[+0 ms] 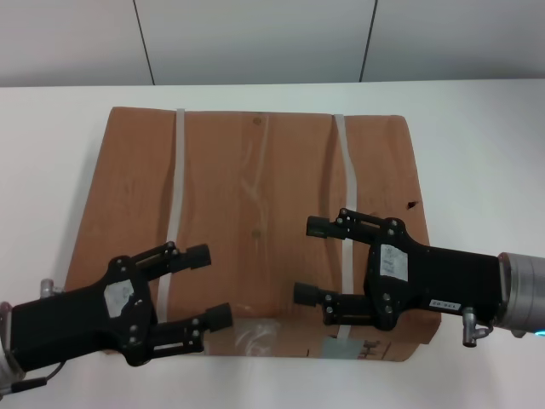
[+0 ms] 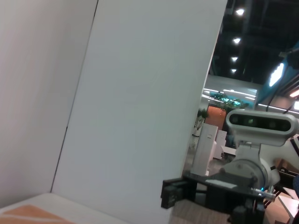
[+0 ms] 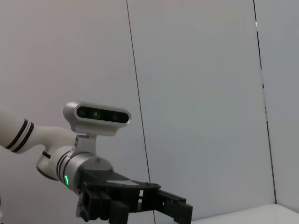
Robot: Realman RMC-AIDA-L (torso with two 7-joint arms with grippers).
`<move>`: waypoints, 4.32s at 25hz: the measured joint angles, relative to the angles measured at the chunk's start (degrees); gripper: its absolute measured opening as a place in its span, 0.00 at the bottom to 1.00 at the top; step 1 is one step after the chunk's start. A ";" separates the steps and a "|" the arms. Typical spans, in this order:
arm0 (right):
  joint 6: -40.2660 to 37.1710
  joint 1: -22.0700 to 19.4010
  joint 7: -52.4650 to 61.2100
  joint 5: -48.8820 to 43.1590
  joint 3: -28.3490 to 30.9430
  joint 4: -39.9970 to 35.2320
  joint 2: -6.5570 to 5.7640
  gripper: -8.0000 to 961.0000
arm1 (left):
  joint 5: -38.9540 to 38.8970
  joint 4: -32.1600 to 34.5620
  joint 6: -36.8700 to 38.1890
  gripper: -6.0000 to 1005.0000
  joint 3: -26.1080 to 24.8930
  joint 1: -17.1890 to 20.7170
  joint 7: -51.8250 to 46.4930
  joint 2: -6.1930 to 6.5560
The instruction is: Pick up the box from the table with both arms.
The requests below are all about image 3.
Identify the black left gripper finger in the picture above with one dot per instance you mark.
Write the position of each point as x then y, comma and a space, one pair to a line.
120, 214
172, 207

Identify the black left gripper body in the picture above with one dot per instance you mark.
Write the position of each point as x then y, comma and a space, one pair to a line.
105, 184

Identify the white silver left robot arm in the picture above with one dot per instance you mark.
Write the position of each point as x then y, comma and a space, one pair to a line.
44, 137

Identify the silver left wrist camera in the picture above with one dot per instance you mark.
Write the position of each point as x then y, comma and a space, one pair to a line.
98, 117

